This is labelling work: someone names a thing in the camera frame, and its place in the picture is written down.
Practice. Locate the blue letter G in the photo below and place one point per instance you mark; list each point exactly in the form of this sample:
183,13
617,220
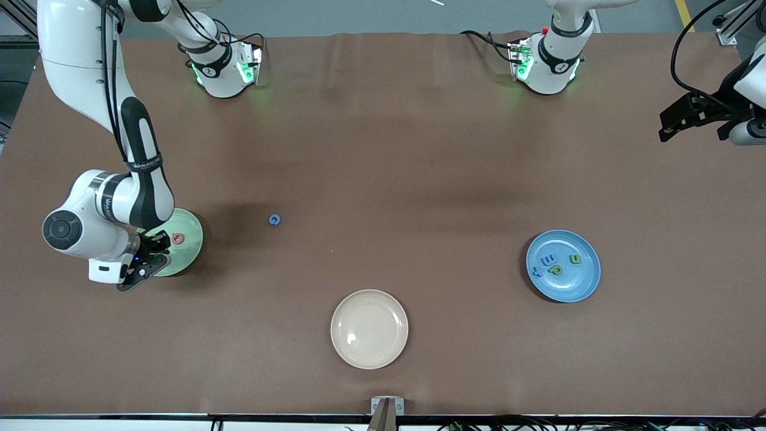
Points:
274,219

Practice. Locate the aluminium frame profile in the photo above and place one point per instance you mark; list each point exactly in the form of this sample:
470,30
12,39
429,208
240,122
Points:
726,36
24,23

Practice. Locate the brown table cover mat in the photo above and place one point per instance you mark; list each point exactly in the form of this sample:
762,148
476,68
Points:
419,359

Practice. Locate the beige plate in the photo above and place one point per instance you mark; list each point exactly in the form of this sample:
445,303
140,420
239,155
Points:
369,329

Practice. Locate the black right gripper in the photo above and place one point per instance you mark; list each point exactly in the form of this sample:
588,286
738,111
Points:
149,246

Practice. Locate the green plate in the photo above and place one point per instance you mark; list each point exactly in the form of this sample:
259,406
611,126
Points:
188,254

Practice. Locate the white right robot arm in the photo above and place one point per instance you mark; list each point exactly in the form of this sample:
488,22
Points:
78,54

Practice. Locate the blue plate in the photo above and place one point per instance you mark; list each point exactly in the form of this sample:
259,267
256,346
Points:
574,287

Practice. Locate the blue letter m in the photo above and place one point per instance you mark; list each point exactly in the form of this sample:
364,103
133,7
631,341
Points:
549,260

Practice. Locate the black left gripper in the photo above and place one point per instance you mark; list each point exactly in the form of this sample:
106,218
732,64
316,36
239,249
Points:
710,108

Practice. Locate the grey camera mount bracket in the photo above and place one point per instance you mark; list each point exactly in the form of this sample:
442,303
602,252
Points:
387,406

